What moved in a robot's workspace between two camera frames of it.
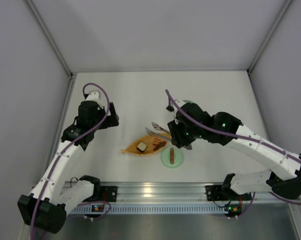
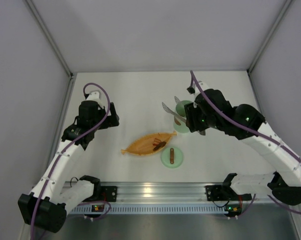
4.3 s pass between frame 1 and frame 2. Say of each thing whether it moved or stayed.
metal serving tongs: moved
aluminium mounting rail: stayed
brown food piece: stayed
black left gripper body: stayed
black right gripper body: moved
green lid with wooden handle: stayed
